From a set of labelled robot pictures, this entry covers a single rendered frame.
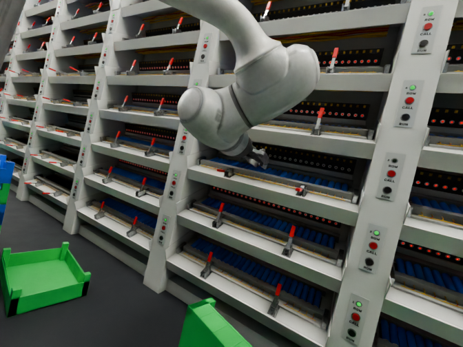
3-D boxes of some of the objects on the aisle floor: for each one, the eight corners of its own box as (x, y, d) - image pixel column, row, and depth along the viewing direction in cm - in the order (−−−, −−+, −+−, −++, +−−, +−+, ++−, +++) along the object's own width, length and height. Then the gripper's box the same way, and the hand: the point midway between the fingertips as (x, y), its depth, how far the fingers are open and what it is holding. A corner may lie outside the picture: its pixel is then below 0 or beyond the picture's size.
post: (70, 234, 119) (138, -73, 116) (62, 228, 123) (127, -68, 120) (105, 229, 136) (165, -37, 133) (97, 224, 141) (155, -34, 138)
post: (352, 425, 53) (525, -267, 50) (313, 398, 58) (470, -240, 55) (349, 367, 71) (477, -147, 68) (320, 351, 76) (439, -134, 72)
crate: (87, 295, 76) (91, 273, 76) (5, 318, 61) (12, 290, 60) (64, 258, 95) (68, 241, 95) (-2, 268, 79) (2, 248, 79)
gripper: (265, 132, 56) (284, 159, 76) (215, 126, 64) (245, 151, 84) (257, 159, 55) (279, 179, 75) (207, 149, 63) (240, 169, 83)
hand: (258, 162), depth 77 cm, fingers open, 3 cm apart
